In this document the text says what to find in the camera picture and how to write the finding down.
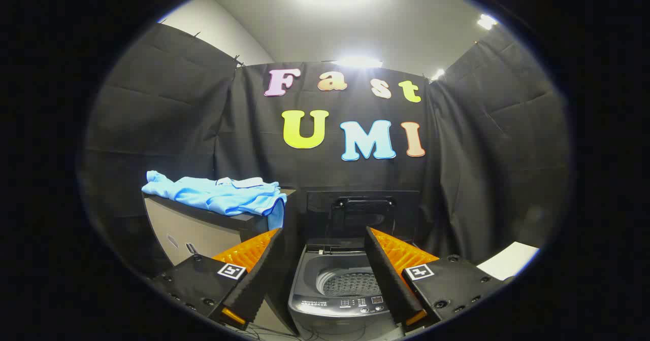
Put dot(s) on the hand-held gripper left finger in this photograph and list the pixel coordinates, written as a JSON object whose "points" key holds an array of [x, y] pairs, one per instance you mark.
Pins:
{"points": [[259, 280]]}

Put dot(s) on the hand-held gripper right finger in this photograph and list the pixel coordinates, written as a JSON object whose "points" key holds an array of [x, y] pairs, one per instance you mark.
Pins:
{"points": [[388, 280]]}

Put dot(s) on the dark grey washing machine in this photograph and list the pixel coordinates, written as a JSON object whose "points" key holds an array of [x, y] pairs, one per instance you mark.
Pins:
{"points": [[325, 305]]}

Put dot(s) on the dark glass washing machine lid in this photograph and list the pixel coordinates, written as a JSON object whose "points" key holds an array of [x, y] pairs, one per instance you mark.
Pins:
{"points": [[355, 219]]}

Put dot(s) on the light blue polo shirt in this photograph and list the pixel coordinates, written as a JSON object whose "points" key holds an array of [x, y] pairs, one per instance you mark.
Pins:
{"points": [[218, 196]]}

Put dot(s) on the small ceiling light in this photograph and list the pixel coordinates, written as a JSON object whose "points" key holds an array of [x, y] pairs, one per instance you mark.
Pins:
{"points": [[358, 62], [487, 22]]}

